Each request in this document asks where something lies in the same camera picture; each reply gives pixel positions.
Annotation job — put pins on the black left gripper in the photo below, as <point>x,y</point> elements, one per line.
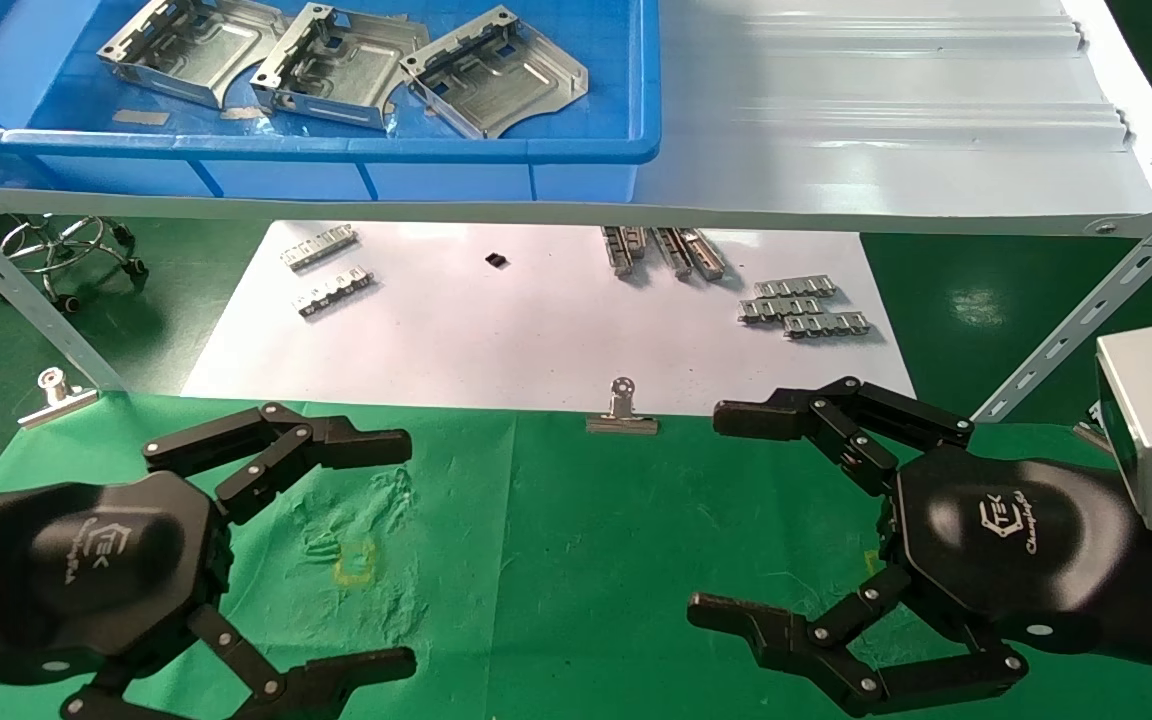
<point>86,570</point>

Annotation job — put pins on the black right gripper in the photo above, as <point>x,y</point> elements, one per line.
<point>1006,550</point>

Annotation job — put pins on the stamped sheet metal bracket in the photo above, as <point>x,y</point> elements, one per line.
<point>496,80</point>
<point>336,65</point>
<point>186,50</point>

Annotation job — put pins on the silver bulldog clip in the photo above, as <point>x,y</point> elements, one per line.
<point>622,424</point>
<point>56,405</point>

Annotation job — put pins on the small notched metal strip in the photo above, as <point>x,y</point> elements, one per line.
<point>334,293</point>
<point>674,254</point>
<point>319,247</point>
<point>826,325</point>
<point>638,240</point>
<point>704,256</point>
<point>781,309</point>
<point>794,288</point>
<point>618,252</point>

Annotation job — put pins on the green table cloth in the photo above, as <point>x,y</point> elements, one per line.
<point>556,560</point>

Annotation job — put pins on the white sheet on table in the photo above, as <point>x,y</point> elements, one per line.
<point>496,340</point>

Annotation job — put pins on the grey perforated angle strut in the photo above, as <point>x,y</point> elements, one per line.
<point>26,300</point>
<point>1086,310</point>

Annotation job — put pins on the blue plastic bin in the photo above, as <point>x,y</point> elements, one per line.
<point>286,176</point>

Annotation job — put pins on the chair wheel base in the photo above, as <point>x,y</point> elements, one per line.
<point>122,234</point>

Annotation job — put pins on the white metal shelf board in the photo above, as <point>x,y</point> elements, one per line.
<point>886,120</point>

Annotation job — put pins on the beige tape strip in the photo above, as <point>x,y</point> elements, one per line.
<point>241,112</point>
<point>141,118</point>

